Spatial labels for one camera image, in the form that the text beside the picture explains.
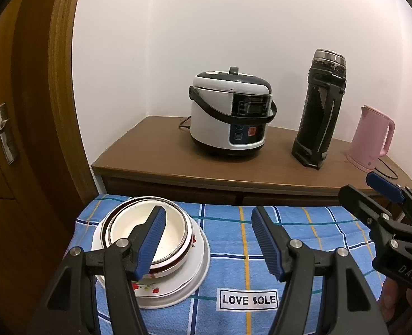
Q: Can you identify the black thermos flask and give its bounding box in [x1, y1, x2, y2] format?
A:
[291, 49, 348, 171]

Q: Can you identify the wooden door frame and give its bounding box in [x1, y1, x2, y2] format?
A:
[47, 0, 100, 248]

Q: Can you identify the white rice cooker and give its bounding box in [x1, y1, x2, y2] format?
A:
[188, 66, 278, 157]

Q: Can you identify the dark rimmed bowl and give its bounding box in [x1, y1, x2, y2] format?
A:
[101, 198, 193, 276]

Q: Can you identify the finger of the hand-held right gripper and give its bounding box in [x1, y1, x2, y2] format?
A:
[365, 172, 412, 233]
[338, 184, 402, 241]

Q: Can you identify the person's right hand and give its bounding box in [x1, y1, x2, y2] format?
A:
[380, 275, 412, 324]

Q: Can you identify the wooden door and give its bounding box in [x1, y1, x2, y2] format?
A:
[0, 0, 74, 322]

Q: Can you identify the pink electric kettle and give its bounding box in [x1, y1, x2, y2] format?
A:
[346, 105, 396, 172]

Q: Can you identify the black kettle cable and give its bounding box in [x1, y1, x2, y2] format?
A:
[375, 157, 400, 180]

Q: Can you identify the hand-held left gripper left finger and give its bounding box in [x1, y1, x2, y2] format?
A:
[28, 205, 167, 335]

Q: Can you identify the metal door handle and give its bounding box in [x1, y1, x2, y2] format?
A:
[0, 103, 20, 164]

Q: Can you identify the brown wooden cabinet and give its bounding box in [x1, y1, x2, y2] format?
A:
[91, 116, 412, 207]

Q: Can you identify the steel rimmed bowl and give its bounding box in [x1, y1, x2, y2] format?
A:
[105, 203, 188, 265]

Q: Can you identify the blue plaid cloth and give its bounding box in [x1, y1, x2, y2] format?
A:
[64, 193, 388, 335]

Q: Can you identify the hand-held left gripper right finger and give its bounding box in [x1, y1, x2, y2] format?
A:
[251, 205, 389, 335]

